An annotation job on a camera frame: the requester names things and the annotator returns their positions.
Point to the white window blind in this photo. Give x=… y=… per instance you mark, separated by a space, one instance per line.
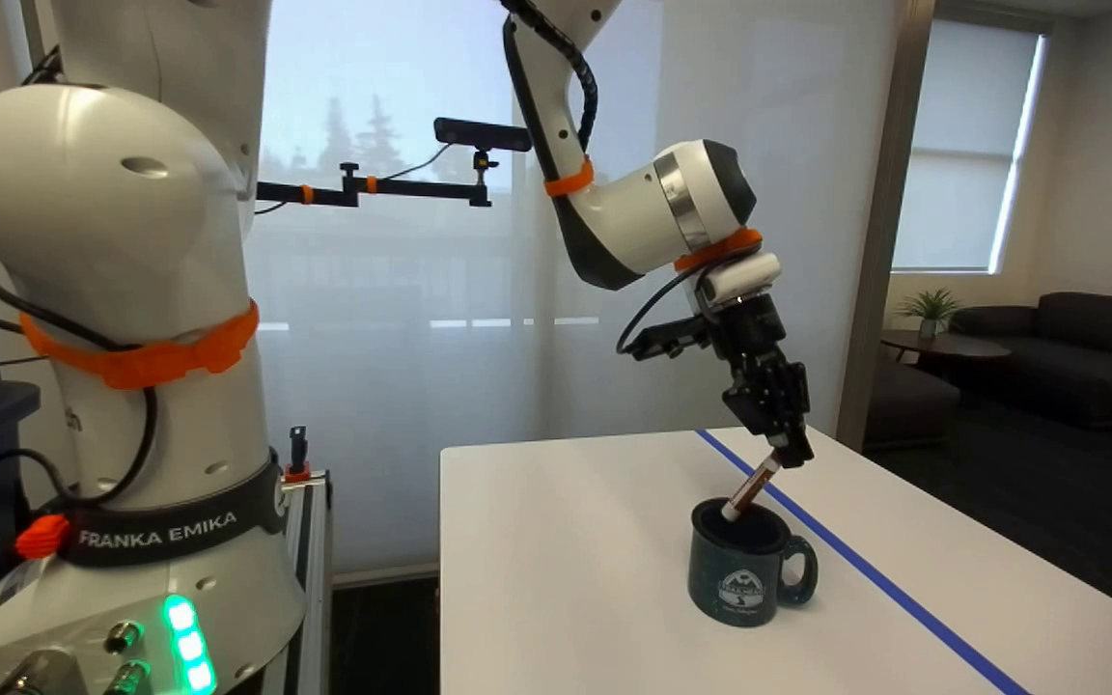
x=962 y=157

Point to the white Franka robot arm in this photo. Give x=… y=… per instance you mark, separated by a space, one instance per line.
x=107 y=233

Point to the blue tape strip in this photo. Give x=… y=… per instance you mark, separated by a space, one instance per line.
x=868 y=565

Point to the white sheer curtain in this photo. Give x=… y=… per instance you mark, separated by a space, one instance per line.
x=452 y=332

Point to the dark green speckled mug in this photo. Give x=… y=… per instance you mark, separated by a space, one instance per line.
x=742 y=574

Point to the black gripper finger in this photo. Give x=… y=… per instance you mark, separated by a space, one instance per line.
x=794 y=409
x=752 y=405

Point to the round dark coffee table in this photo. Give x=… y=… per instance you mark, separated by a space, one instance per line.
x=948 y=346

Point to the dark grey sofa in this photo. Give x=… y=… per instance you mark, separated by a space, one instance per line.
x=1084 y=350

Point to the black exterior camera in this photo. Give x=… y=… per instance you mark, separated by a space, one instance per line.
x=480 y=133

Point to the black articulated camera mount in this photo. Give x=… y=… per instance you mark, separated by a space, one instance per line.
x=376 y=188

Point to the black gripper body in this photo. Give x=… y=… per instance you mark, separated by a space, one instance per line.
x=752 y=332

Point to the small potted plant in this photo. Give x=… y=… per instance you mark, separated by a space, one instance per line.
x=933 y=310

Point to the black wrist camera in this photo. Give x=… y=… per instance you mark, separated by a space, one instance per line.
x=675 y=341

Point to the orange Expo dry-erase marker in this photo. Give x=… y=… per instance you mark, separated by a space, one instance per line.
x=752 y=488

